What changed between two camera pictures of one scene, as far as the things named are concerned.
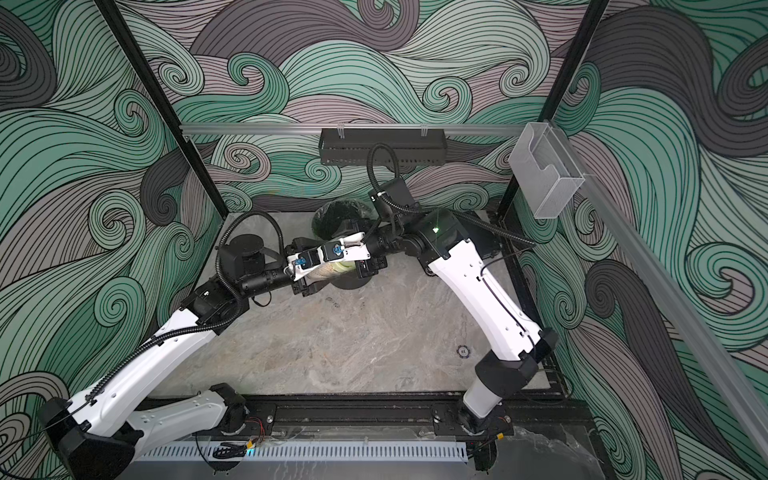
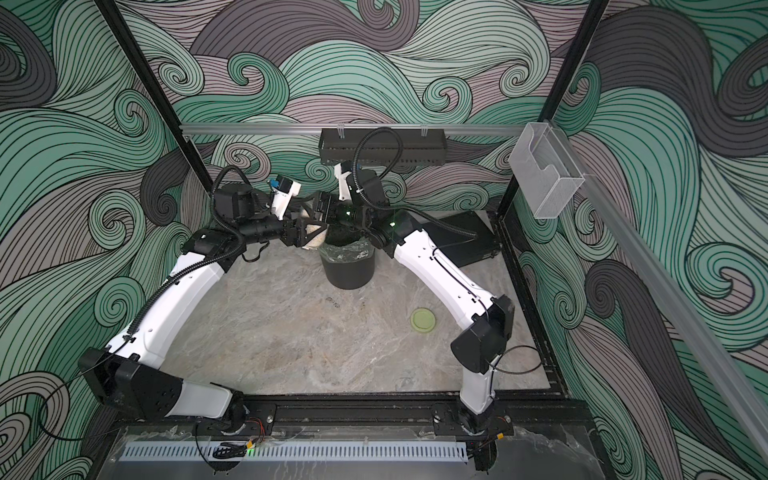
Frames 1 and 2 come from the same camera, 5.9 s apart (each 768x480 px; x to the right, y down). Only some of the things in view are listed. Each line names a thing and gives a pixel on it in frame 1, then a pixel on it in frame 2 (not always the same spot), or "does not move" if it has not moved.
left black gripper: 296,243 → 298,239
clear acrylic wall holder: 546,172 does not move
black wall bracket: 352,146 does not move
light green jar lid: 343,266 → 423,320
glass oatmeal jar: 324,273 → 316,241
